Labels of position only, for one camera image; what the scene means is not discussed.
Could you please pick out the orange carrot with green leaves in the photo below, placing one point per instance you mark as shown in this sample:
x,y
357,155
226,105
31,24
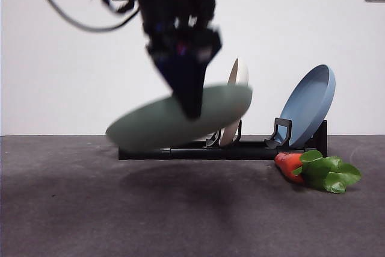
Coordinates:
x,y
288,166

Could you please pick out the light green plate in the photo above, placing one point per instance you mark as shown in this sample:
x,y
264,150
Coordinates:
x,y
144,130

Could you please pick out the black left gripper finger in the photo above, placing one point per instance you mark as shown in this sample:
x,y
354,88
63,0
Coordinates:
x,y
191,88
165,70

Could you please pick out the blue plate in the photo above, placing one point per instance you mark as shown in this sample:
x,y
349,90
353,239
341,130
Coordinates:
x,y
306,103

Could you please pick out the beige plate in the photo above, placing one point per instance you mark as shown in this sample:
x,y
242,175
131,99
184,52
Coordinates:
x,y
240,73

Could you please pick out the black plate rack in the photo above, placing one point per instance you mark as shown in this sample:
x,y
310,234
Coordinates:
x,y
210,153

